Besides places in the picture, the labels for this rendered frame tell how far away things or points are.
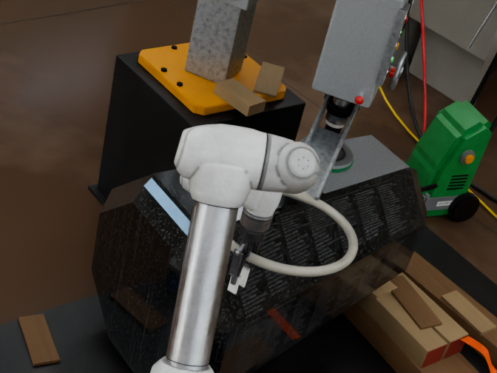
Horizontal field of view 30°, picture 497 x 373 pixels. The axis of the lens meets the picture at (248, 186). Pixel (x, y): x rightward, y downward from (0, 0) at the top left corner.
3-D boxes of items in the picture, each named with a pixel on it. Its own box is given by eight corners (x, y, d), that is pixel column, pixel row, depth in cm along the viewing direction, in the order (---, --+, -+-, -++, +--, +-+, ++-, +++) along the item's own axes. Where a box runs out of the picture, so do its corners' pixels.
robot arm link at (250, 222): (279, 210, 270) (274, 227, 273) (254, 197, 274) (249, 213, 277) (263, 221, 263) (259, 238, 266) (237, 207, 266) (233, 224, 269)
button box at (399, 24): (379, 75, 326) (402, 1, 310) (385, 77, 325) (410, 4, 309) (374, 83, 319) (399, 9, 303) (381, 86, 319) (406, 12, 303)
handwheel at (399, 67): (374, 72, 351) (386, 37, 342) (399, 81, 349) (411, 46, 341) (366, 89, 338) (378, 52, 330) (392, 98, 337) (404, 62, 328)
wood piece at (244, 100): (213, 93, 381) (215, 82, 378) (230, 87, 388) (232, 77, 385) (247, 117, 372) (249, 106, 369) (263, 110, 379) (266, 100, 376)
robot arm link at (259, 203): (276, 203, 273) (233, 193, 272) (290, 158, 266) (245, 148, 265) (276, 223, 264) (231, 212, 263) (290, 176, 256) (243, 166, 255)
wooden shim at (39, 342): (18, 320, 362) (18, 317, 361) (43, 316, 366) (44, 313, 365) (33, 366, 344) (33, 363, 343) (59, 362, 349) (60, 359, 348)
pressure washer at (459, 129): (439, 182, 513) (495, 42, 464) (473, 221, 488) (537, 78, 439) (385, 186, 498) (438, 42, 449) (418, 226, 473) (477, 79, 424)
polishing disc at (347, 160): (295, 133, 359) (296, 130, 358) (347, 140, 362) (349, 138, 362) (301, 164, 341) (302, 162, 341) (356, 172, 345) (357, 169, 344)
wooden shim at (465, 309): (440, 297, 412) (441, 295, 411) (455, 291, 418) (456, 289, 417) (480, 335, 397) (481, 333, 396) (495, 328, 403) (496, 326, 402)
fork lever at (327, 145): (332, 66, 360) (334, 57, 356) (379, 82, 357) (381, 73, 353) (272, 191, 317) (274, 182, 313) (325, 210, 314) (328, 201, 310)
